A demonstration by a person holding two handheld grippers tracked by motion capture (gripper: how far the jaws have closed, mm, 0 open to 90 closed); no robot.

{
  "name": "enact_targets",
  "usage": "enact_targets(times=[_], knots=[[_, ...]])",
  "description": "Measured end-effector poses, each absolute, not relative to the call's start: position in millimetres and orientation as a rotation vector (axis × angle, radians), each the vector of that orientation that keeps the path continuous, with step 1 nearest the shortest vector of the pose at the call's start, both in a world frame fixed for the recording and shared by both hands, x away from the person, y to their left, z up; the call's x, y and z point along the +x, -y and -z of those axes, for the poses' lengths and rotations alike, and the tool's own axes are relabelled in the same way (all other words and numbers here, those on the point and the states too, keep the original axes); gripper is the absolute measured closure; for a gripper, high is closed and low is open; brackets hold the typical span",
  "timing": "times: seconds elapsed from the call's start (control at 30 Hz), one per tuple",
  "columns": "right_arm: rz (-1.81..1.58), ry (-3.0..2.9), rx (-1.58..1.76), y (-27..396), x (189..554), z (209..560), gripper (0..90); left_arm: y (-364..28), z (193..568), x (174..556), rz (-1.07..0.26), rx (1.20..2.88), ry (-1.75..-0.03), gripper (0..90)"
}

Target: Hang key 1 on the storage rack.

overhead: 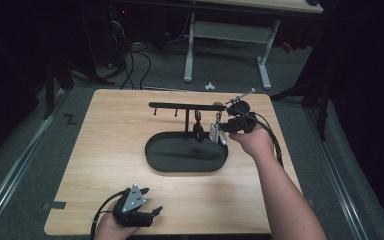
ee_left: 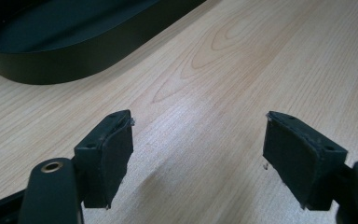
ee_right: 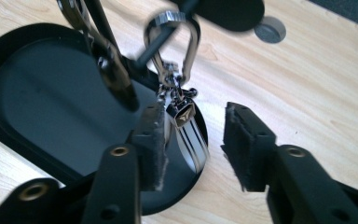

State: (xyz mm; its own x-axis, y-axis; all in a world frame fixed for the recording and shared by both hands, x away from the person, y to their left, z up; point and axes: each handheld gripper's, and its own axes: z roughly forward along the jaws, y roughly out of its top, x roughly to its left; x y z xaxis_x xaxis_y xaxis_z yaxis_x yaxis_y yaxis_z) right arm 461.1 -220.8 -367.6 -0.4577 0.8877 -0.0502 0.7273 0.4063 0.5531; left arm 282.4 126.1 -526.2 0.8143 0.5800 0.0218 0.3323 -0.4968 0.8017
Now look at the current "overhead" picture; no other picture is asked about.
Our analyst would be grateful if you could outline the metal floor rail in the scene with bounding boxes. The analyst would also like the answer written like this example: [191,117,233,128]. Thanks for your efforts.
[303,105,370,240]
[0,88,68,236]

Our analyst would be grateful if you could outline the grey tape strip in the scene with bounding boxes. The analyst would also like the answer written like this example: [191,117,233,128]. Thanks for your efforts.
[42,200,67,212]

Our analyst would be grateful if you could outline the person's right hand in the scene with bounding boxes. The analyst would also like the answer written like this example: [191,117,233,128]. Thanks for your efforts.
[228,123,278,162]

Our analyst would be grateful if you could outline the black floor cables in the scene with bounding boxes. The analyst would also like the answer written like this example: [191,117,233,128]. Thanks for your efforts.
[108,19,153,91]

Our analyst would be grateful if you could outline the black car key with strap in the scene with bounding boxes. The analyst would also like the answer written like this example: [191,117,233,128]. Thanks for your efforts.
[193,110,206,144]

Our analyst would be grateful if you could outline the black tape mark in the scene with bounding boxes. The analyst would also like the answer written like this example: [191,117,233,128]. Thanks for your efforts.
[63,113,78,126]

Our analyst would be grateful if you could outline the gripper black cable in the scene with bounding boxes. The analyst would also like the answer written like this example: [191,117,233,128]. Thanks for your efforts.
[246,111,285,168]
[89,190,128,240]

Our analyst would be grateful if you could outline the white-framed desk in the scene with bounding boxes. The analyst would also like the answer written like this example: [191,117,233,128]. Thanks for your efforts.
[183,0,325,91]

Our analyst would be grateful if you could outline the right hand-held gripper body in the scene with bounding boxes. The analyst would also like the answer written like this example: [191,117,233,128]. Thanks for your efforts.
[224,87,259,135]

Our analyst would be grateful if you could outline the black stand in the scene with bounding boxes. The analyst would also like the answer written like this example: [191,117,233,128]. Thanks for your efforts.
[269,74,333,142]
[42,58,75,120]

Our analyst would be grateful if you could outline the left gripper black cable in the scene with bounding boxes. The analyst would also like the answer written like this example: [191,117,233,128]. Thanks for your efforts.
[89,190,128,240]

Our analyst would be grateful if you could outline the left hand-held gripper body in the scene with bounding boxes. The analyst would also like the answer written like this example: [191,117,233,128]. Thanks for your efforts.
[112,183,155,229]

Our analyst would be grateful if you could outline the black key rack with tray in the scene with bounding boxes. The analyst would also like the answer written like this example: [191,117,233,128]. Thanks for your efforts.
[144,101,230,174]

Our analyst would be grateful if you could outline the silver car key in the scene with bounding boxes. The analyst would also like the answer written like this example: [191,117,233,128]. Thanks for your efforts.
[208,111,229,147]

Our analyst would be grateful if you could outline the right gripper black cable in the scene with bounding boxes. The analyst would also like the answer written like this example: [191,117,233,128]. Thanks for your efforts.
[246,111,285,168]

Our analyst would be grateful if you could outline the person's left hand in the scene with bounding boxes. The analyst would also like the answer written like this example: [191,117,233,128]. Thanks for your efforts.
[93,209,142,240]

